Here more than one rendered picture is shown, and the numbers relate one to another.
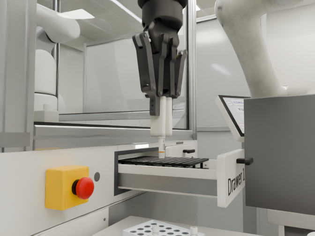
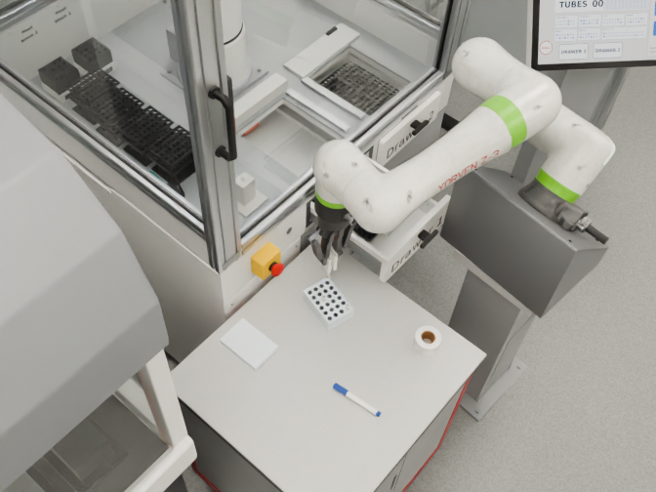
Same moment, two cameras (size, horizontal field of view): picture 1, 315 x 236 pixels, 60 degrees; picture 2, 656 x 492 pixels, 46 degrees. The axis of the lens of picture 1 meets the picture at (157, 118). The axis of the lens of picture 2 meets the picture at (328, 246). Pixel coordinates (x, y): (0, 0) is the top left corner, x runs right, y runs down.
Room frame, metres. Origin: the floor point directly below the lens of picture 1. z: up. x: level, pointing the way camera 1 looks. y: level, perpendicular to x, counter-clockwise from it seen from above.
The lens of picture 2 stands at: (-0.55, -0.21, 2.55)
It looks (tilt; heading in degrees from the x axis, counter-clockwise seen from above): 55 degrees down; 11
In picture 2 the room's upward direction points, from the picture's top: 4 degrees clockwise
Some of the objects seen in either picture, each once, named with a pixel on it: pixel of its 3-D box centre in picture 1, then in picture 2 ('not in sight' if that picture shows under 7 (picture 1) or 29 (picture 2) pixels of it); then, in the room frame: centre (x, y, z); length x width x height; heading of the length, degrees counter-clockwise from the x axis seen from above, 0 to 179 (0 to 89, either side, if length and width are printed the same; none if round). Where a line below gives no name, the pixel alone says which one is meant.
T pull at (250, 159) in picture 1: (244, 160); (425, 236); (0.70, -0.22, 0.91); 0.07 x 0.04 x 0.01; 154
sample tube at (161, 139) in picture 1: (161, 145); not in sight; (0.49, -0.01, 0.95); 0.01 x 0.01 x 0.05
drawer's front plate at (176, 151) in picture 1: (182, 158); (408, 128); (1.11, -0.10, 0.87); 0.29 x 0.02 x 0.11; 154
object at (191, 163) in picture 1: (197, 161); not in sight; (0.76, -0.11, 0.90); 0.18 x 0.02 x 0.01; 154
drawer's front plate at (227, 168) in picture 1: (233, 173); (416, 237); (0.71, -0.20, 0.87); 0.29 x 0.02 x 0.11; 154
